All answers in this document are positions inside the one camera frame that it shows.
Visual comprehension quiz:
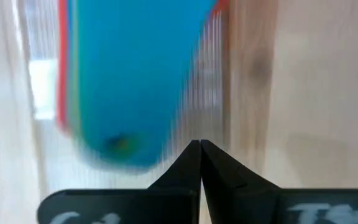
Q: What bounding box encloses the teal measuring cup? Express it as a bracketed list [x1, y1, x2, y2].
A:
[78, 0, 219, 172]

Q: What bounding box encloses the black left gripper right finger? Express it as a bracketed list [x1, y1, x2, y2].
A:
[201, 139, 281, 224]

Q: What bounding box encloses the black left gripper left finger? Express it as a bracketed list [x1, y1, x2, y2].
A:
[147, 139, 203, 224]

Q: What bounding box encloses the clear plastic basket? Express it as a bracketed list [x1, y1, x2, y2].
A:
[11, 0, 232, 190]

